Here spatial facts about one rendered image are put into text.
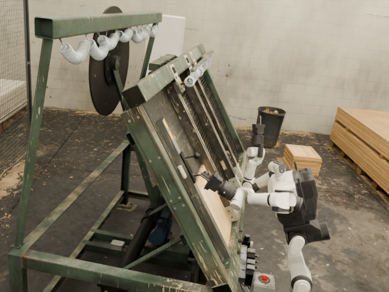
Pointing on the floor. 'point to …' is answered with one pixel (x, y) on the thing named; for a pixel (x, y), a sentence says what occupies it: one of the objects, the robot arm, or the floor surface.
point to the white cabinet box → (168, 38)
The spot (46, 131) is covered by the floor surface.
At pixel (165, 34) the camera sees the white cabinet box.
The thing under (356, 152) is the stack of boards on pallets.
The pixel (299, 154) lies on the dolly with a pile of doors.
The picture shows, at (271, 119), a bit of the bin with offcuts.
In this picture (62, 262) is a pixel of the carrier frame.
